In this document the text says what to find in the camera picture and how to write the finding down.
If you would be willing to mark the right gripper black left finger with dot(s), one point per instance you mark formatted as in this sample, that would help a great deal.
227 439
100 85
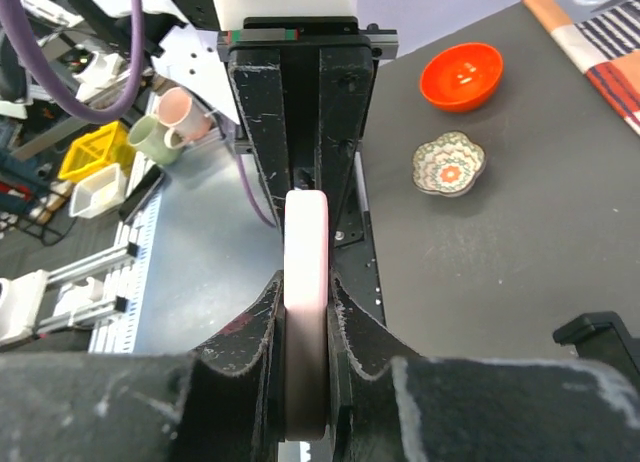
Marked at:
217 402

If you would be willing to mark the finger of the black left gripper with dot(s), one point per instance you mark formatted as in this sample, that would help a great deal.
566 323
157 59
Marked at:
256 80

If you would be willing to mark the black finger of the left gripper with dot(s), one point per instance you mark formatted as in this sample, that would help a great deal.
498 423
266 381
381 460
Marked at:
345 77

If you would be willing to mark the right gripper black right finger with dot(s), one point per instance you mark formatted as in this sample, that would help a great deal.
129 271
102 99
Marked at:
389 403

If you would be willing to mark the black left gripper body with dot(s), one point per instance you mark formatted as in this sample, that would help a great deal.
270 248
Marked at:
311 31

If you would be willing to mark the black phone pink case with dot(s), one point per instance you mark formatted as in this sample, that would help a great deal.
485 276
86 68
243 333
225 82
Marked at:
305 298

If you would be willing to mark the black phone stand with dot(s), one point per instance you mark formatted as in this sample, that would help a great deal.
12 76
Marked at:
599 336

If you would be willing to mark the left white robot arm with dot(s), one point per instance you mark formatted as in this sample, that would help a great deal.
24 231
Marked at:
301 73

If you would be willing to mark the pink mug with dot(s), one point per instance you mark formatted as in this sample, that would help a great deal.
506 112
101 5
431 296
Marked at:
178 110

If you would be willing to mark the orange bowl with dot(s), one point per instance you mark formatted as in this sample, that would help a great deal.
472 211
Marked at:
463 77

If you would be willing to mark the green mug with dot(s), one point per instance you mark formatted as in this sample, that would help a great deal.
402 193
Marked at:
160 144

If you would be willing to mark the yellow plastic crate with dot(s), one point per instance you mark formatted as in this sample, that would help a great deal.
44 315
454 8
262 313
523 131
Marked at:
96 150

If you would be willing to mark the white plastic tub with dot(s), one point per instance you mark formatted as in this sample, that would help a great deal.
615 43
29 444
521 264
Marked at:
98 193

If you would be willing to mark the colourful patchwork placemat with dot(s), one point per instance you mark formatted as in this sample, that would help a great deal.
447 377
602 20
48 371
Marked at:
603 43

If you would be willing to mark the grey slotted cable duct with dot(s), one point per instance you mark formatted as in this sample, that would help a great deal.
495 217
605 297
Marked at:
117 333

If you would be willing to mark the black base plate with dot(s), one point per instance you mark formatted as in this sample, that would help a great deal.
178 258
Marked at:
355 252

